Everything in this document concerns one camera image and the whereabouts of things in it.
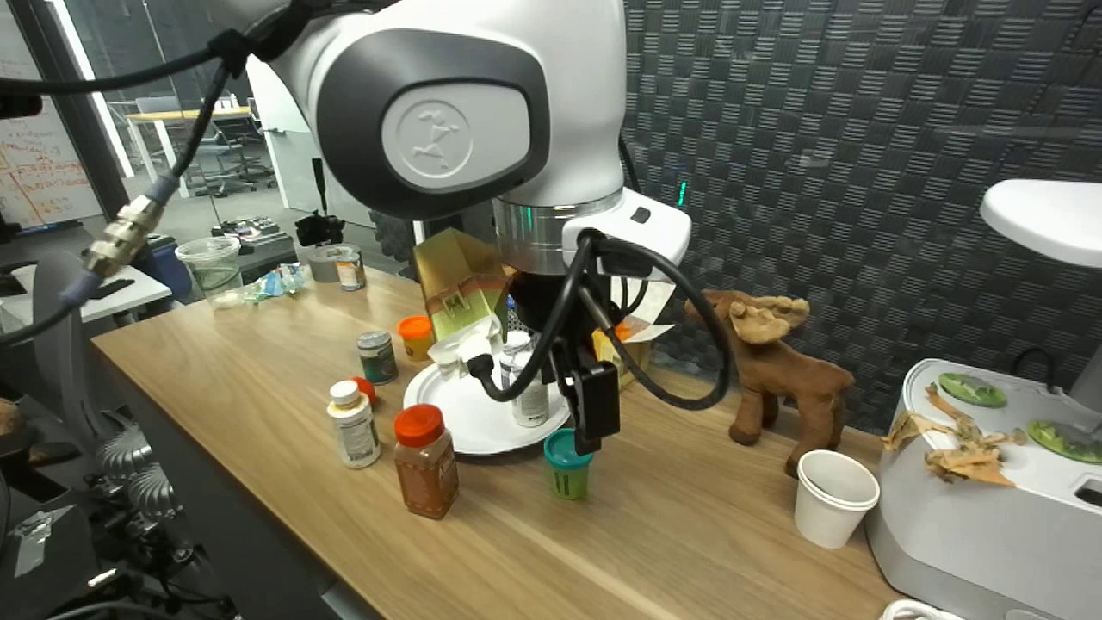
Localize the black camera rig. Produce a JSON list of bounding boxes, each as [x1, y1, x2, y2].
[[0, 388, 244, 620]]

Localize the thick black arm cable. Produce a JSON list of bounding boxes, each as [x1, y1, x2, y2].
[[0, 0, 394, 348]]

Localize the spice jar orange lid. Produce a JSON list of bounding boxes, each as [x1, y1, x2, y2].
[[394, 403, 463, 524]]

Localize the white bowl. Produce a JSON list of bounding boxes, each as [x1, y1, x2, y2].
[[877, 596, 967, 620]]

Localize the white countertop garden appliance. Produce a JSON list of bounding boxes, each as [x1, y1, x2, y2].
[[869, 355, 1102, 620]]

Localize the white paper cup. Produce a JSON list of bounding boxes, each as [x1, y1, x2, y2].
[[792, 447, 885, 552]]

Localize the white bottle yellow label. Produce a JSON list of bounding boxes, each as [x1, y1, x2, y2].
[[325, 377, 385, 471]]

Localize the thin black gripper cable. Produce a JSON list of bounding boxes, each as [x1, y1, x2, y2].
[[465, 226, 736, 412]]

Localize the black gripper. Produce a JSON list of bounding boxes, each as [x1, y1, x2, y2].
[[502, 269, 627, 456]]

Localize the white bottle blue label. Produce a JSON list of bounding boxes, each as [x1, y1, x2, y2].
[[500, 328, 538, 370]]

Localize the orange lid dough tub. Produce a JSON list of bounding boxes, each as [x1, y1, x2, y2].
[[395, 313, 438, 363]]

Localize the clear plastic container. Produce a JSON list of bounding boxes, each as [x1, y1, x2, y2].
[[172, 233, 247, 296]]

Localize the white round plate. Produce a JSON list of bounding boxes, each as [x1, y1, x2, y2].
[[399, 346, 580, 459]]

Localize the brown moose plush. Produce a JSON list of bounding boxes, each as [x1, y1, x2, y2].
[[682, 286, 860, 480]]

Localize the glass jar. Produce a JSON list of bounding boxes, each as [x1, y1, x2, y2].
[[331, 242, 372, 293]]

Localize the dried brown plant leaves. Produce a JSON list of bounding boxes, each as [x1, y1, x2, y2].
[[881, 383, 1020, 493]]

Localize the teal lid dough tub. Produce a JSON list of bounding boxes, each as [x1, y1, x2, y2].
[[542, 425, 599, 503]]

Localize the black slanted pole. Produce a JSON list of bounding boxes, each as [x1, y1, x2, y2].
[[3, 0, 152, 269]]

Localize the white side table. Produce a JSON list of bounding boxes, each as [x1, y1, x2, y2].
[[0, 263, 175, 348]]

